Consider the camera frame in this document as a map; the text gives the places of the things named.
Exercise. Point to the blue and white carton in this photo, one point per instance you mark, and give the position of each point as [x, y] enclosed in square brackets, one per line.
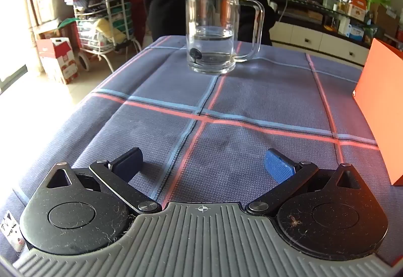
[356, 32]

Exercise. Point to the white tv stand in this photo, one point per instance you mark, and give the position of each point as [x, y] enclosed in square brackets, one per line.
[314, 39]

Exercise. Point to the clear glass mug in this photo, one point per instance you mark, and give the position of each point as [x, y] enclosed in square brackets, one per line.
[211, 12]

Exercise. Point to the white printed sticker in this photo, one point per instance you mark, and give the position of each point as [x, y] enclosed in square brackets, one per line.
[9, 226]

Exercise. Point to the grey checked tablecloth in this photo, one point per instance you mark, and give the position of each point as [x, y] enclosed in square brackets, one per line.
[252, 101]

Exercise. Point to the orange cardboard box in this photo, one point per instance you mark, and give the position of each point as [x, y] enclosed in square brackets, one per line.
[381, 107]

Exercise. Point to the orange and white carton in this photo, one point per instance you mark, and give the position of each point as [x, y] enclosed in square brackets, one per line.
[359, 8]

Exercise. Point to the red and white cardboard box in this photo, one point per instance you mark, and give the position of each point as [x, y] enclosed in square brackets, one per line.
[59, 57]

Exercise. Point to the small brown cardboard box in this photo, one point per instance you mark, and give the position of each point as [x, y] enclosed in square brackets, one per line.
[388, 20]

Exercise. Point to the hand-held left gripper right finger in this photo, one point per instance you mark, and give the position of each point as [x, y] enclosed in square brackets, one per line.
[278, 167]

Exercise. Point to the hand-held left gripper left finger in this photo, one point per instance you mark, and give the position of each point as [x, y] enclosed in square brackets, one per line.
[129, 161]

